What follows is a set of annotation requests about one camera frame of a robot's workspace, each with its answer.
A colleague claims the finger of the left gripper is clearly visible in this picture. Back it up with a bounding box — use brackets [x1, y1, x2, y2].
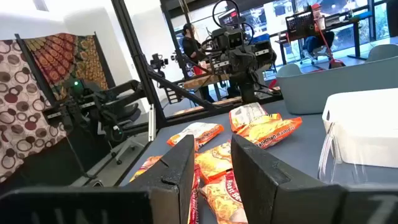
[244, 49, 259, 74]
[229, 51, 246, 74]

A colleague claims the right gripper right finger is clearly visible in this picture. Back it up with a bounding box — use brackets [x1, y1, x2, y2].
[230, 133, 346, 224]

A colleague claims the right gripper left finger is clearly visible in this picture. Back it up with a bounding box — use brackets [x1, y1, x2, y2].
[124, 134, 195, 224]

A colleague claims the wooden background table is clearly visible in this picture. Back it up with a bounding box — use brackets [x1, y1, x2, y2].
[182, 73, 231, 91]

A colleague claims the black pegboard panel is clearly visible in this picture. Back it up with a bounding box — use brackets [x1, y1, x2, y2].
[285, 11, 315, 40]

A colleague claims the clear plastic bin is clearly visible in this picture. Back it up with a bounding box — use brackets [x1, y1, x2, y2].
[317, 122, 398, 187]

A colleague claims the red broom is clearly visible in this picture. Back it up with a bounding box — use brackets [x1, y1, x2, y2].
[315, 27, 346, 70]

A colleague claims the grey-blue plastic bin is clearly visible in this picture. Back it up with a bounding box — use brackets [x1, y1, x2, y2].
[275, 43, 398, 115]

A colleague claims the black office desk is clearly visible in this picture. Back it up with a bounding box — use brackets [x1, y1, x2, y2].
[275, 4, 374, 63]

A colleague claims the white plastic bin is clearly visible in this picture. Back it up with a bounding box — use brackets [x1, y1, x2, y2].
[322, 88, 398, 169]

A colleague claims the mandala-patterned cloth screen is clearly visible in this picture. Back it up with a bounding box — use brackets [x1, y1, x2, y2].
[24, 32, 109, 101]

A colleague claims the circle-patterned cloth screen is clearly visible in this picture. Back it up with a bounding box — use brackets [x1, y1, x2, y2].
[0, 39, 68, 183]

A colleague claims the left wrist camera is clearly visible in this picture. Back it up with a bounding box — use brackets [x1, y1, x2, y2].
[221, 28, 246, 50]

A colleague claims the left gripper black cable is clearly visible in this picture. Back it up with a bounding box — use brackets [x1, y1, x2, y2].
[212, 0, 255, 40]

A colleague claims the small black mounted camera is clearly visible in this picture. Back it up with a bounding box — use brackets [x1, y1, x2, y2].
[150, 53, 169, 72]

